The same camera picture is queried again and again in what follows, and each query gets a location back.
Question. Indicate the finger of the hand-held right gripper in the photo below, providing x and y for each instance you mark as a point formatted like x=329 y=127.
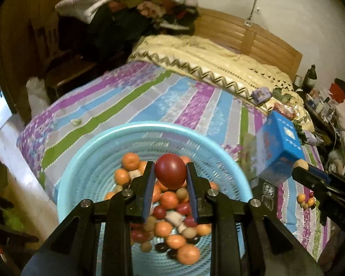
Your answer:
x=310 y=179
x=319 y=172

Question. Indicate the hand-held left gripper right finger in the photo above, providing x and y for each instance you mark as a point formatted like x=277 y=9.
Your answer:
x=193 y=195

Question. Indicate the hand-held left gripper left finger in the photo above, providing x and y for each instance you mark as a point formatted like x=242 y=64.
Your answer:
x=149 y=191

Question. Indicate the red apple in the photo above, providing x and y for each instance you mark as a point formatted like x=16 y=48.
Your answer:
x=171 y=170

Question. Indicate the pile of mixed small fruits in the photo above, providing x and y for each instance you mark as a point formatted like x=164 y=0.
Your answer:
x=172 y=230

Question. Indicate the light blue plastic basket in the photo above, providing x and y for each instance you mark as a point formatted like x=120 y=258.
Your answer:
x=89 y=166

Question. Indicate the small orange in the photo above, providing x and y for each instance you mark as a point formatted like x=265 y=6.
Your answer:
x=301 y=198

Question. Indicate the blue cardboard box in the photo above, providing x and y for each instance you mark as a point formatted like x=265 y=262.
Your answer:
x=279 y=143

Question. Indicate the clear plastic container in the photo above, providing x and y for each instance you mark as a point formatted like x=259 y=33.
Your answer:
x=264 y=194

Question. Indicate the cluttered bedside table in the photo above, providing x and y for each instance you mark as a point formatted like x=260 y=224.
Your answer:
x=330 y=112

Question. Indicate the striped purple blue bedsheet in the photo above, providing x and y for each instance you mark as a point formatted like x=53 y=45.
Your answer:
x=149 y=103

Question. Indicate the dark glass bottle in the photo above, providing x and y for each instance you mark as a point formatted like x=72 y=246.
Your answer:
x=310 y=77

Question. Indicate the small purple box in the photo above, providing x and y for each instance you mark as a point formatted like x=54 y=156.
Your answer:
x=260 y=96

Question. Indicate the cream zigzag trim blanket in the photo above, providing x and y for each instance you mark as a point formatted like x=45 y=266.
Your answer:
x=207 y=54

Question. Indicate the white plastic bag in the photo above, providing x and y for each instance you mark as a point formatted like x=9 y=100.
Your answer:
x=37 y=97

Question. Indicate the wooden headboard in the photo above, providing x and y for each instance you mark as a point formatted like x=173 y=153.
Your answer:
x=247 y=38

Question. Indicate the wooden chair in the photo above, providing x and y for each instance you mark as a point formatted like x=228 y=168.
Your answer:
x=60 y=63

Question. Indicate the pile of dark clothes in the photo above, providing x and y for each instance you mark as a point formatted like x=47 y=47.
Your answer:
x=123 y=20

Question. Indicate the wooden wardrobe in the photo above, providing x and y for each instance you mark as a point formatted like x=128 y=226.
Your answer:
x=20 y=34

